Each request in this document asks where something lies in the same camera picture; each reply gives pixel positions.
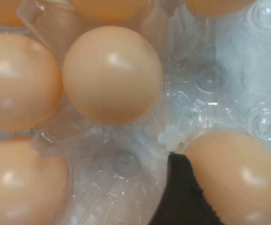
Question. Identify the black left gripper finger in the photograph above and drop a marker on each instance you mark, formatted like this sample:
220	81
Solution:
182	199

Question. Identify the clear plastic egg box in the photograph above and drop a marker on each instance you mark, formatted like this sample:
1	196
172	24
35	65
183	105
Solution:
126	164

